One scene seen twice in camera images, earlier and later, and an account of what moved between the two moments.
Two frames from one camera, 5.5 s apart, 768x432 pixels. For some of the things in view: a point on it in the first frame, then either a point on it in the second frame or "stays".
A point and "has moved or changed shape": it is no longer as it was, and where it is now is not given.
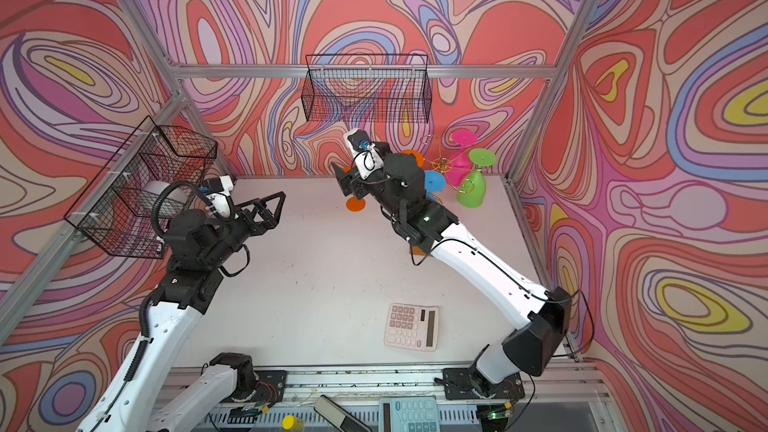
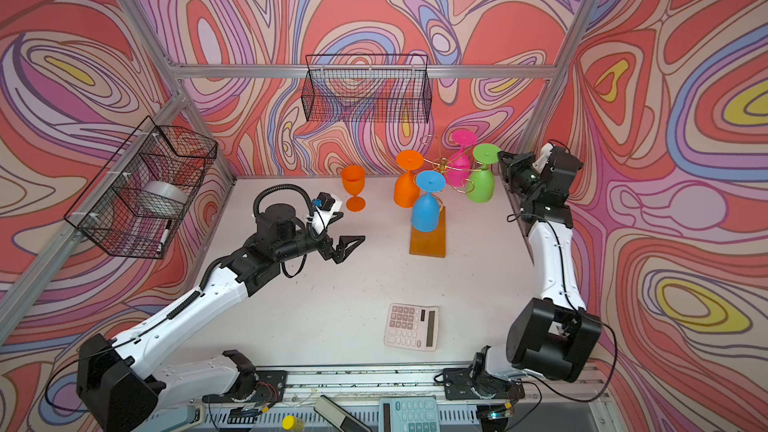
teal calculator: (408, 414) stays
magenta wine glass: (459, 168) stays
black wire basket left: (157, 173) stays
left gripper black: (265, 223) to (338, 255)
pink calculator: (412, 327) stays
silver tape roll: (178, 194) stays
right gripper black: (351, 181) to (511, 165)
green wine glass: (472, 190) has moved or changed shape
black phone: (343, 419) stays
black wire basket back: (368, 88) stays
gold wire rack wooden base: (457, 161) has moved or changed shape
